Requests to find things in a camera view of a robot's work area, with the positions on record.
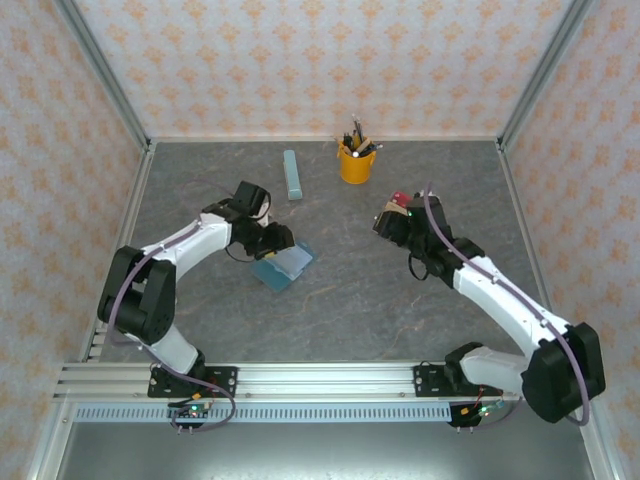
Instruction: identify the blue card holder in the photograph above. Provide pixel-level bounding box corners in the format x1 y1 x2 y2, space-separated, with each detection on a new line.
249 239 320 292

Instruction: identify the clear acrylic card box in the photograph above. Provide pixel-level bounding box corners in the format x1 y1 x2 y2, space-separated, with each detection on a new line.
382 189 416 221

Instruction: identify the yellow pen cup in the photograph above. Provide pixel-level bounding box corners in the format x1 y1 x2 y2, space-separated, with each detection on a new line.
337 139 377 185

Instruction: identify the long teal box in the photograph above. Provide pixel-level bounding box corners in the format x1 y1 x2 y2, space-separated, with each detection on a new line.
282 149 305 202

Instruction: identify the grey metal sheet panel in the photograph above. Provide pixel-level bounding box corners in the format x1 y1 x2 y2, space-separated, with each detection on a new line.
54 422 599 480

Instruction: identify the thin black right gripper cable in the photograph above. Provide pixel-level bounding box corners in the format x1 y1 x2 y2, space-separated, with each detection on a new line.
407 251 432 282

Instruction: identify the aluminium table side rail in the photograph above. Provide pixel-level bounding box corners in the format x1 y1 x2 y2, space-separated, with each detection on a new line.
79 144 156 362
495 142 571 361

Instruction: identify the thin aluminium table rail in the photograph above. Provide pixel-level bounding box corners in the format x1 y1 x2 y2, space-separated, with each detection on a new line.
149 135 501 145

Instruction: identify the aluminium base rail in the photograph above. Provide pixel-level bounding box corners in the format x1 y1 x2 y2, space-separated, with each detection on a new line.
52 362 600 401

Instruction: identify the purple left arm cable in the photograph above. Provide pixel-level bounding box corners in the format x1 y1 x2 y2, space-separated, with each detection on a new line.
107 180 237 434

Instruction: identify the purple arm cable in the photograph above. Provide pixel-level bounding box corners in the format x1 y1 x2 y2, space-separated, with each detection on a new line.
107 180 237 434
423 180 592 432

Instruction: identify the slotted grey cable duct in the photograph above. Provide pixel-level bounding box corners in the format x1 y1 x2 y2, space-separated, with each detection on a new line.
74 403 466 424

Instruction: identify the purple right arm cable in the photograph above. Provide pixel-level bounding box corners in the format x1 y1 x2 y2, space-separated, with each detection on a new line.
423 180 592 432

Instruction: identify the short aluminium frame post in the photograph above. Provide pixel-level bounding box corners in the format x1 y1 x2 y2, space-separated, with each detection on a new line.
27 402 76 480
572 399 619 480

